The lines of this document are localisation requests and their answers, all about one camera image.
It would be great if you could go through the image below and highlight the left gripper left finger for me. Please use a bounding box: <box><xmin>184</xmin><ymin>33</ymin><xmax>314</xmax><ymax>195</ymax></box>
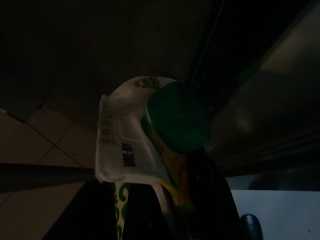
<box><xmin>45</xmin><ymin>179</ymin><xmax>117</xmax><ymax>240</ymax></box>

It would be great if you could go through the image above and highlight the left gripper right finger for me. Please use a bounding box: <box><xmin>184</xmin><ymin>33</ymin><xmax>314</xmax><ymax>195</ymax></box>
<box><xmin>186</xmin><ymin>146</ymin><xmax>242</xmax><ymax>240</ymax></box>

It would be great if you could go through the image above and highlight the green capped juice carton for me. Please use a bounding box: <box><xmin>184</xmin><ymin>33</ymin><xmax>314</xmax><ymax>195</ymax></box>
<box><xmin>94</xmin><ymin>75</ymin><xmax>212</xmax><ymax>240</ymax></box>

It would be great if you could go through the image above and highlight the silver fridge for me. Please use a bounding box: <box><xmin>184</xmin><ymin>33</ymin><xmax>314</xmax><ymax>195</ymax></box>
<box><xmin>184</xmin><ymin>0</ymin><xmax>320</xmax><ymax>177</ymax></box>

